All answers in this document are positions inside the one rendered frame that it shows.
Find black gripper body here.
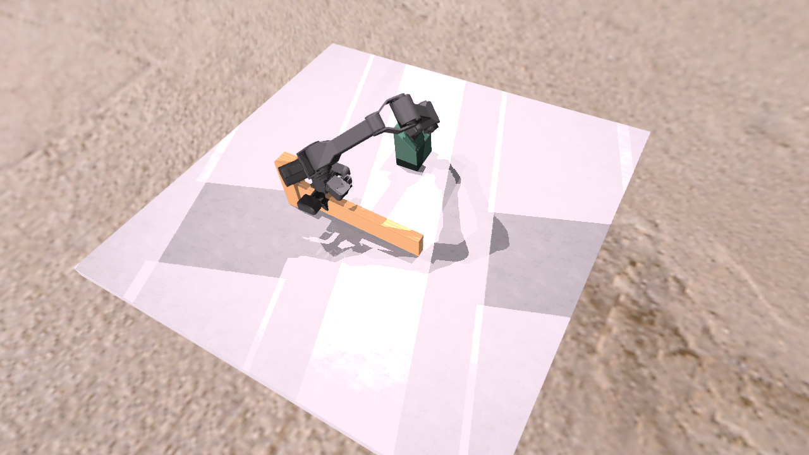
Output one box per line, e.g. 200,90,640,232
297,162,351,215

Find light wooden board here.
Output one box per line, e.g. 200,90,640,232
298,181,423,256

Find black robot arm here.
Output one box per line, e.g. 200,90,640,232
277,93,440,201

